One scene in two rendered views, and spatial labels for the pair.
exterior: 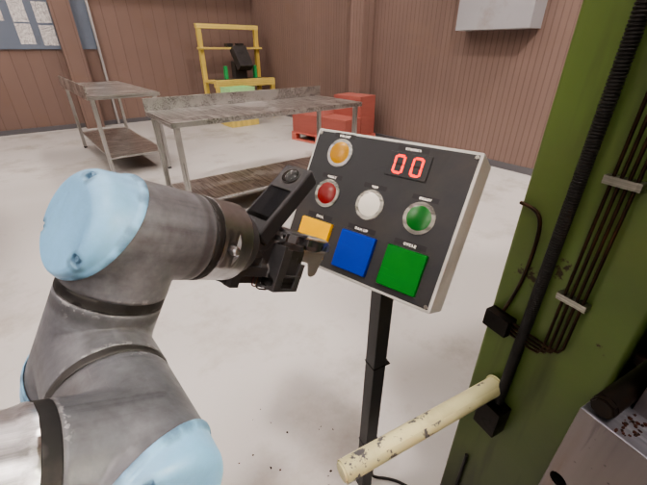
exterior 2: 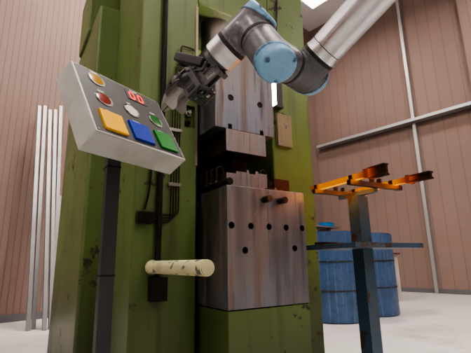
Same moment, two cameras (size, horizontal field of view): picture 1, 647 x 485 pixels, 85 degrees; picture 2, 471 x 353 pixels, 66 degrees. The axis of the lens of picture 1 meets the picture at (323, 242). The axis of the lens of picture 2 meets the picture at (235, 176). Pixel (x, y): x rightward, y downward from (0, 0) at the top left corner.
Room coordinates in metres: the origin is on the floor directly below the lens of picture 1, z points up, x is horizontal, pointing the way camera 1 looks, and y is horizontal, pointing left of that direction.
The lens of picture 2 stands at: (0.39, 0.96, 0.64)
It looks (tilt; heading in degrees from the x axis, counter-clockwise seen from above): 13 degrees up; 265
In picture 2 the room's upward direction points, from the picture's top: 1 degrees counter-clockwise
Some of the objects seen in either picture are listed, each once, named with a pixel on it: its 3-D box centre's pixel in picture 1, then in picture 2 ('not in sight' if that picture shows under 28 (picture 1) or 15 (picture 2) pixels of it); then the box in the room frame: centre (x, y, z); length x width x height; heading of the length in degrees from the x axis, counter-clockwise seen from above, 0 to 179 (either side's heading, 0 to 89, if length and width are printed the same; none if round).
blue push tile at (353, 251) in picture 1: (353, 252); (141, 133); (0.58, -0.06, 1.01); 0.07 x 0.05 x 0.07; 53
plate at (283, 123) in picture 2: not in sight; (283, 130); (0.00, -0.73, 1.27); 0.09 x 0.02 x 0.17; 28
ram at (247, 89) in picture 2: not in sight; (228, 108); (0.28, -0.68, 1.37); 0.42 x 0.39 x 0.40; 118
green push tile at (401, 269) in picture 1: (401, 269); (165, 142); (0.52, -0.14, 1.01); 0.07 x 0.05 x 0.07; 53
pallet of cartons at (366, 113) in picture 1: (333, 117); not in sight; (5.95, -0.16, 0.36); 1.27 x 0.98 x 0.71; 38
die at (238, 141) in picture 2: not in sight; (221, 155); (0.32, -0.66, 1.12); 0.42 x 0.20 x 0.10; 118
